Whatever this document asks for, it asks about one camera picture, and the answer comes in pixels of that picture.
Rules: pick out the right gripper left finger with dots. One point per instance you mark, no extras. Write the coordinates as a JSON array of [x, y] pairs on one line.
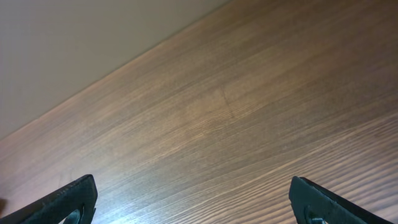
[[72, 203]]

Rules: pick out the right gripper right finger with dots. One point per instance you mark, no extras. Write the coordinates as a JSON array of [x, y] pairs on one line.
[[312, 203]]

